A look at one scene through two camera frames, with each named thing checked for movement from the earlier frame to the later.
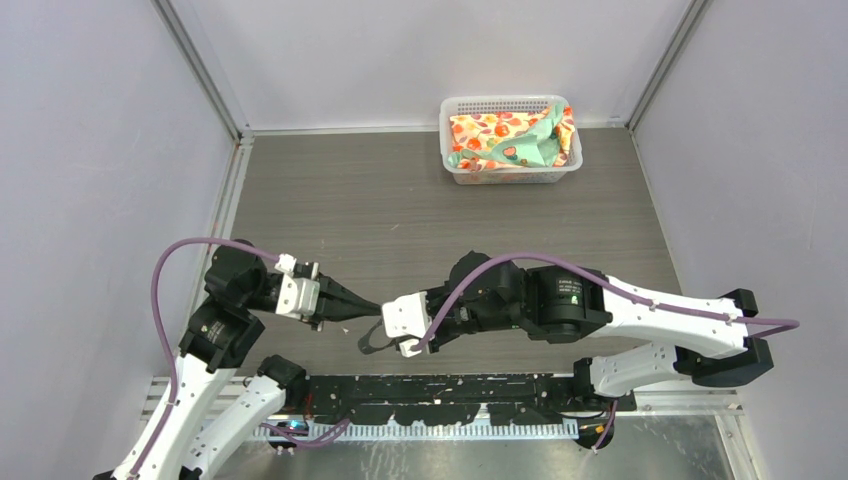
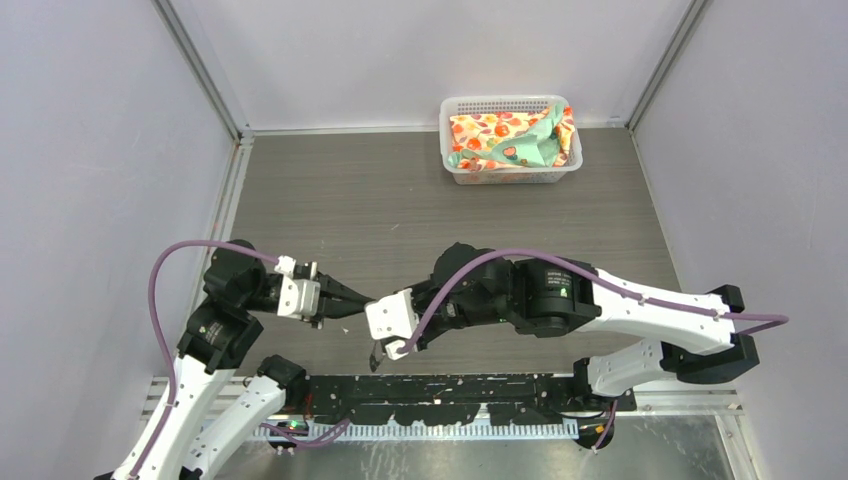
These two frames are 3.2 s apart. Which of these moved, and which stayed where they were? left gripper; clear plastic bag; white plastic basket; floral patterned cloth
Moved: clear plastic bag
Stayed: white plastic basket; floral patterned cloth; left gripper
